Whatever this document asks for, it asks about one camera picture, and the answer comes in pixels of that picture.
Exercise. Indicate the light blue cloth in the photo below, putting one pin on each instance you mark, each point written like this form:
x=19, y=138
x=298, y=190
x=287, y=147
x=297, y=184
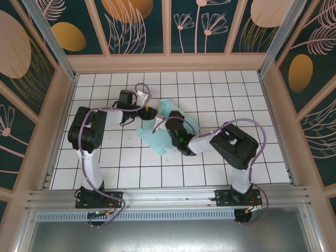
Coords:
x=155, y=139

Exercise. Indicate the aluminium mounting rail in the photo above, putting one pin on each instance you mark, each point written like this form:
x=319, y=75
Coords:
x=168, y=195

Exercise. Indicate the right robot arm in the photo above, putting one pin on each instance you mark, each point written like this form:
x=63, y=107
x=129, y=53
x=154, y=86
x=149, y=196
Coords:
x=236, y=147

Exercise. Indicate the green circuit board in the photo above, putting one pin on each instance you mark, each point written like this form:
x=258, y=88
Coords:
x=98, y=213

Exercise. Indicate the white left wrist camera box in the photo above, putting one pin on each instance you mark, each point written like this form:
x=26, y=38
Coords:
x=141, y=96

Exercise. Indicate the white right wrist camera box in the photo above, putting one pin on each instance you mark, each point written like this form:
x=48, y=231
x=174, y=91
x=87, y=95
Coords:
x=159, y=120

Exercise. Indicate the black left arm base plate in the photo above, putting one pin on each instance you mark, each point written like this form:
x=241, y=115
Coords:
x=115, y=197

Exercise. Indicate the aluminium frame post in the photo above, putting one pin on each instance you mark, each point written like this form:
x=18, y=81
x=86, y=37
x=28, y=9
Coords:
x=51, y=39
x=282, y=39

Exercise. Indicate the grey metal sheet panel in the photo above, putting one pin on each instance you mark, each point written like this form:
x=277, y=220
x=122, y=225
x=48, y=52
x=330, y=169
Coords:
x=168, y=236

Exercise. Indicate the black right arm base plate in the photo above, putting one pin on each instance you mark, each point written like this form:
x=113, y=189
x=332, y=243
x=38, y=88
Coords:
x=223, y=197

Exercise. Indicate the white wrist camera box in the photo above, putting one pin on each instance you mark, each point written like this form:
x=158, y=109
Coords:
x=141, y=96
x=159, y=120

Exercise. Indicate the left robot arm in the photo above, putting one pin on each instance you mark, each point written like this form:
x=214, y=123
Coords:
x=78, y=134

